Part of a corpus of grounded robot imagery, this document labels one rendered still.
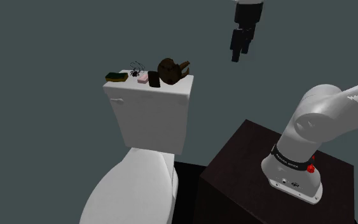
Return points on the dark robot stand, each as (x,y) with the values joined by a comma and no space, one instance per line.
(243,173)

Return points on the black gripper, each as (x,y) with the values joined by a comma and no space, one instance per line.
(248,14)

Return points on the green and yellow sponge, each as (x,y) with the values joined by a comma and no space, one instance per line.
(116,77)

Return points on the white toilet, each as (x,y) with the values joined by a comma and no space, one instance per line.
(147,130)

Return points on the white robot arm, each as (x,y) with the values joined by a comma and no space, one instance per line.
(302,130)

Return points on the black spider figure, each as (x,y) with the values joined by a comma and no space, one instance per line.
(135,73)

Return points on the pink soap bar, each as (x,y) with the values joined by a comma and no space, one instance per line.
(143,78)

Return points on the brown teapot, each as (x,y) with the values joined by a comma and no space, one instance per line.
(170,71)

